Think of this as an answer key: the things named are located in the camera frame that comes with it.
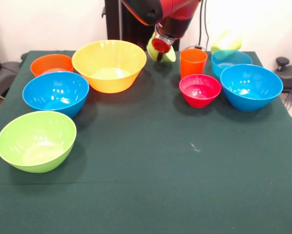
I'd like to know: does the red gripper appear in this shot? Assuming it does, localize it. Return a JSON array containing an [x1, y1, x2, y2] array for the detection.
[[151, 38, 173, 63]]

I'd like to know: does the small green bowl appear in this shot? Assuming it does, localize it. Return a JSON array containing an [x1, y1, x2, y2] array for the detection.
[[146, 31, 177, 63]]

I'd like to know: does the large yellow bowl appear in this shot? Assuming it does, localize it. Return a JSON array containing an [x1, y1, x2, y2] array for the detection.
[[71, 39, 148, 94]]

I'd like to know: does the green cup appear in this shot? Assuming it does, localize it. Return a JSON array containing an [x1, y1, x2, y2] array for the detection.
[[210, 29, 243, 56]]

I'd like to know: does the orange cup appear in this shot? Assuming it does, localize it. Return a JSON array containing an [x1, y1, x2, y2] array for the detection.
[[180, 48, 208, 80]]

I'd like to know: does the small pink bowl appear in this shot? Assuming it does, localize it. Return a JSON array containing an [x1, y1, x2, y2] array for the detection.
[[179, 74, 222, 109]]

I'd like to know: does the small ribbed blue bowl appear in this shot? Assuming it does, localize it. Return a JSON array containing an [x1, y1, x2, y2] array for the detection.
[[211, 50, 253, 80]]

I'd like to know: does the dark green table cloth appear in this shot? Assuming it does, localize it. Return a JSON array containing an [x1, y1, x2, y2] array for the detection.
[[0, 50, 292, 234]]

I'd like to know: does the large blue bowl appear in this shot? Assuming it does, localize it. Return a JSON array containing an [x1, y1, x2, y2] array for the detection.
[[220, 63, 284, 113], [22, 71, 90, 119]]

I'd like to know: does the orange bowl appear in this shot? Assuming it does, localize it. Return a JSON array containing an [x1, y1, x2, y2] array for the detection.
[[30, 54, 75, 78]]

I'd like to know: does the black chair base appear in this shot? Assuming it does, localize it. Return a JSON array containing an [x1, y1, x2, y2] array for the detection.
[[273, 57, 292, 109]]

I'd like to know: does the large green bowl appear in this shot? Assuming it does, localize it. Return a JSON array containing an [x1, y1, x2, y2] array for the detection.
[[0, 110, 78, 174]]

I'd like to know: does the grey base leg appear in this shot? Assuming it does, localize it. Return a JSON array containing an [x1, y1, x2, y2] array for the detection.
[[0, 62, 21, 92]]

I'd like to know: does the black hanging cable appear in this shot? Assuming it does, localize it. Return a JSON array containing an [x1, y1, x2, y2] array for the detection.
[[198, 0, 211, 51]]

